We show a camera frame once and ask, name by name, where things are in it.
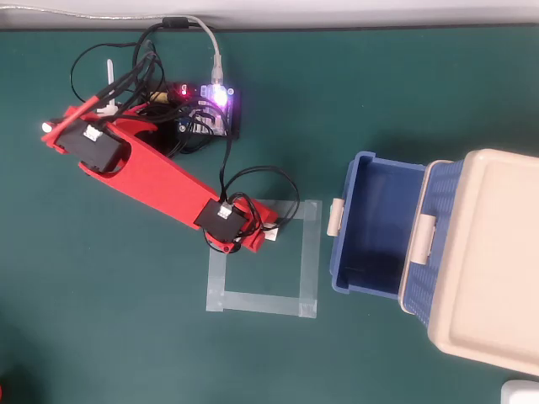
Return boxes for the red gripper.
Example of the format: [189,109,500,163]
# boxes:
[221,199,280,254]

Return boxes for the blue wicker drawer taped handle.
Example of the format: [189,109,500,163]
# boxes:
[326,150,428,301]

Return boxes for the beige plastic drawer cabinet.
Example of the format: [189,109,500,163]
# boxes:
[398,147,539,376]

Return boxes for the translucent tape strip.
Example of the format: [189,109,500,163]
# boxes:
[268,199,323,221]
[297,199,323,320]
[205,247,231,313]
[205,290,318,320]

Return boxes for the black controller board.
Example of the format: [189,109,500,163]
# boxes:
[145,82,243,142]

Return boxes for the white zip tie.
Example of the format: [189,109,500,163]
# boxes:
[95,58,122,115]

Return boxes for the white box corner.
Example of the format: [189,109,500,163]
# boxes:
[500,379,539,404]

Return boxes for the black servo cable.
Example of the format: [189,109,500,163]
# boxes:
[217,137,302,237]
[69,40,166,111]

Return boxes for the blue wicker drawer plain handle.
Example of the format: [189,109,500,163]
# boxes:
[404,161,465,330]

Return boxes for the red power cable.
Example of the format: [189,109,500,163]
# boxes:
[43,93,103,141]

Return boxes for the grey USB cable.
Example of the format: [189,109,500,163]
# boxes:
[0,3,227,86]

